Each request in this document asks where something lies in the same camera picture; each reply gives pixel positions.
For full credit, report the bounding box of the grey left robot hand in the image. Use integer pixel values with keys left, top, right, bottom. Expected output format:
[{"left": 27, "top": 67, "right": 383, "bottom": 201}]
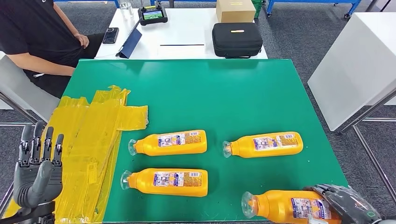
[{"left": 13, "top": 121, "right": 64, "bottom": 208}]

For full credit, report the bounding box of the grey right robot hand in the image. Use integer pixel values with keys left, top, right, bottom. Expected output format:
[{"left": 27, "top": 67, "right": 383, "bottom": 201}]
[{"left": 303, "top": 184, "right": 382, "bottom": 224}]

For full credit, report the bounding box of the orange juice bottle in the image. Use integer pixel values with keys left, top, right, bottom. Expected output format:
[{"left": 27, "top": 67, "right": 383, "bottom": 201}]
[
  {"left": 128, "top": 130, "right": 208, "bottom": 157},
  {"left": 120, "top": 168, "right": 209, "bottom": 198},
  {"left": 241, "top": 189, "right": 342, "bottom": 224},
  {"left": 222, "top": 132, "right": 304, "bottom": 159}
]

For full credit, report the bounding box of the yellow plastic film patch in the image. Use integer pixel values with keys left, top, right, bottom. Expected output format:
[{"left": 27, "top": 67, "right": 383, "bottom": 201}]
[{"left": 3, "top": 85, "right": 149, "bottom": 224}]

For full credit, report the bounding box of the person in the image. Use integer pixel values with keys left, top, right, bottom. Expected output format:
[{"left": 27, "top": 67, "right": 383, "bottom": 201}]
[{"left": 0, "top": 0, "right": 106, "bottom": 99}]

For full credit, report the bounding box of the black smartphone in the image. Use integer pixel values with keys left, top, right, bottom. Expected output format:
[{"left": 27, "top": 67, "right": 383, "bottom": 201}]
[{"left": 102, "top": 27, "right": 120, "bottom": 44}]

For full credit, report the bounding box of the blue tablet cover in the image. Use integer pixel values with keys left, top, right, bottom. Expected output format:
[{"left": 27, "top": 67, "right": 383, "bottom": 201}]
[{"left": 115, "top": 21, "right": 143, "bottom": 59}]

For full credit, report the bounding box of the green table mat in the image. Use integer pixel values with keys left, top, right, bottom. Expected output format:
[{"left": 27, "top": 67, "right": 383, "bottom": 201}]
[{"left": 63, "top": 59, "right": 349, "bottom": 223}]

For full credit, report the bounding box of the clear glass cup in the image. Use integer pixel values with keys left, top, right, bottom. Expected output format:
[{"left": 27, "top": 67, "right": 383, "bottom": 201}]
[{"left": 119, "top": 1, "right": 134, "bottom": 19}]

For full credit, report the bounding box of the black zip case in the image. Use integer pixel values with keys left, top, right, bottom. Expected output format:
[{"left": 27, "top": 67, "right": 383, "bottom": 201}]
[{"left": 212, "top": 22, "right": 263, "bottom": 59}]

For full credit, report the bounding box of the black remote controller with screen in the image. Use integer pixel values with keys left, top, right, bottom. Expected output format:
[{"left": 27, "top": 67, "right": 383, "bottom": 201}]
[{"left": 138, "top": 0, "right": 169, "bottom": 26}]

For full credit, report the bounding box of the blue metal rack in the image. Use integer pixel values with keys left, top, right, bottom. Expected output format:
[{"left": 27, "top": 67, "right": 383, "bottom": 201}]
[{"left": 266, "top": 0, "right": 362, "bottom": 20}]

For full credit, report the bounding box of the white desk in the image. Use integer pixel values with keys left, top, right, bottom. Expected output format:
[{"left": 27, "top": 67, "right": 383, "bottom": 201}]
[{"left": 95, "top": 7, "right": 269, "bottom": 60}]

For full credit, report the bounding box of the green plastic crate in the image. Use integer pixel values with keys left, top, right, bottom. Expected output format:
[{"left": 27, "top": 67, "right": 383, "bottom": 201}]
[{"left": 251, "top": 0, "right": 263, "bottom": 19}]

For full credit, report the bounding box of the brown cardboard box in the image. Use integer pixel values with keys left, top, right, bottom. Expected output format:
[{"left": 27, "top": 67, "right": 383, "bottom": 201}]
[{"left": 215, "top": 0, "right": 257, "bottom": 23}]

